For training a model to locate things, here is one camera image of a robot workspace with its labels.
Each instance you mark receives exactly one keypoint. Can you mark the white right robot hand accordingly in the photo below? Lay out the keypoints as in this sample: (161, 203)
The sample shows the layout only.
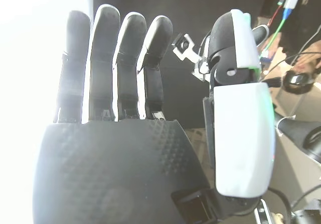
(113, 158)

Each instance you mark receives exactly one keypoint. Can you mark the black round gadget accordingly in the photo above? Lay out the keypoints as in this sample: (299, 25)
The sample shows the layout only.
(298, 81)

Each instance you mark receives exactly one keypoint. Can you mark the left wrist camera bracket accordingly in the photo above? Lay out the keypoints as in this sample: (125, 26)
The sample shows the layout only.
(183, 54)

